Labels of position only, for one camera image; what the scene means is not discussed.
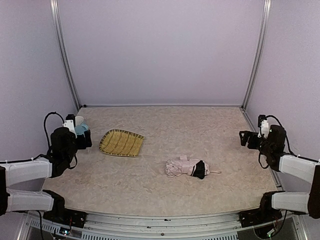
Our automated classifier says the aluminium front rail frame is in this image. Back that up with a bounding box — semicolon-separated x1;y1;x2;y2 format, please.
15;211;309;240

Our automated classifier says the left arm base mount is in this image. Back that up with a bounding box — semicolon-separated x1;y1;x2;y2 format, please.
43;208;88;229

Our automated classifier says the woven bamboo tray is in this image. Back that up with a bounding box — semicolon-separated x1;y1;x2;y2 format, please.
98;129;145;158

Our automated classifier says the light blue enamel mug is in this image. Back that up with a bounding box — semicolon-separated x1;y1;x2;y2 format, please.
74;116;89;136

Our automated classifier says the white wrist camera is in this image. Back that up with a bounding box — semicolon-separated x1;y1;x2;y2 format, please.
62;114;76;135
258;114;270;139

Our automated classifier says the right aluminium corner post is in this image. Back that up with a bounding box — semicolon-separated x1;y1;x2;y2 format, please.
241;0;272;112

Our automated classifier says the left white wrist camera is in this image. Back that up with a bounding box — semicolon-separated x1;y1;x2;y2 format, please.
62;114;76;135

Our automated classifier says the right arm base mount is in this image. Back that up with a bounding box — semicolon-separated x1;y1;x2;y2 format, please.
238;208;282;228

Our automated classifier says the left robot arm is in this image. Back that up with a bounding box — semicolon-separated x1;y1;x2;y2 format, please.
0;114;92;219

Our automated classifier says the aluminium corner post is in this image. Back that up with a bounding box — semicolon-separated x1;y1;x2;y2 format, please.
49;0;81;111
241;0;272;112

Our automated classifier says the left aluminium corner post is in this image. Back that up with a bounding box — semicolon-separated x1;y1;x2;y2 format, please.
49;0;81;111

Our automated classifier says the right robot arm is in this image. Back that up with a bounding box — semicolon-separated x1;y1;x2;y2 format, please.
239;114;320;221

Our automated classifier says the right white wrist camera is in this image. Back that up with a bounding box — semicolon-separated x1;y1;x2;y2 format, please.
258;114;270;139

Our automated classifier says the pink and black umbrella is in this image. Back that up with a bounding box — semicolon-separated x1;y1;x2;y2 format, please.
164;155;222;180

